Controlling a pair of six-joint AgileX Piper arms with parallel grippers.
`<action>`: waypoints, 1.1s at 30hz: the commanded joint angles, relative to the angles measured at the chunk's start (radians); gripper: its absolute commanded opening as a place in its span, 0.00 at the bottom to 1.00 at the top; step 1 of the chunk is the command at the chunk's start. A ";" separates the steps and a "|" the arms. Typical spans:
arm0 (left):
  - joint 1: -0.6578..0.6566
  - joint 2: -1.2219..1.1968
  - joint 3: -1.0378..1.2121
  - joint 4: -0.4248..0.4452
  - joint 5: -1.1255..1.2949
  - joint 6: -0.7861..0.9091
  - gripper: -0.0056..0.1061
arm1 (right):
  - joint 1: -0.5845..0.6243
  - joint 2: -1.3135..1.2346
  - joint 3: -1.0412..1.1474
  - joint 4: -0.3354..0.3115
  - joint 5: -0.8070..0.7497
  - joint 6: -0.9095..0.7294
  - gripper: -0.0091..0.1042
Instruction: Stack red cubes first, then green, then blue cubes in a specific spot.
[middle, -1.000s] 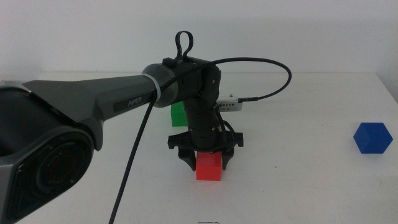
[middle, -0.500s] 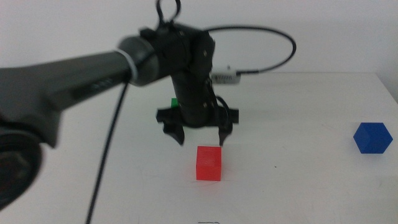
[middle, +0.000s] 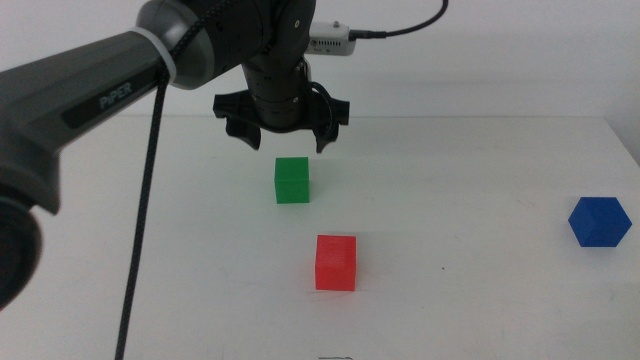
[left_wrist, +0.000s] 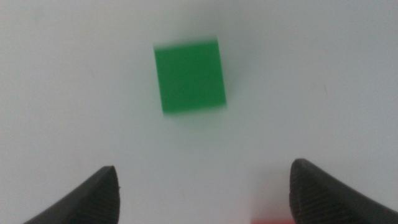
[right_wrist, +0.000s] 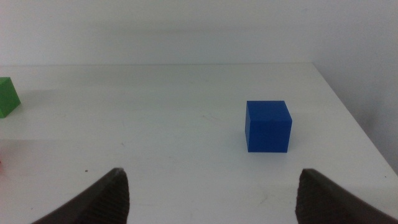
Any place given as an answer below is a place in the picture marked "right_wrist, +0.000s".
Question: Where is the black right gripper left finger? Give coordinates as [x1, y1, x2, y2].
[30, 167, 130, 224]

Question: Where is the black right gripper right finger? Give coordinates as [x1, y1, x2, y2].
[295, 168, 398, 224]

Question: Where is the blue cube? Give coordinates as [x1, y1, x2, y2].
[244, 100, 293, 154]

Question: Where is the green cube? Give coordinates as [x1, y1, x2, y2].
[0, 77, 22, 119]

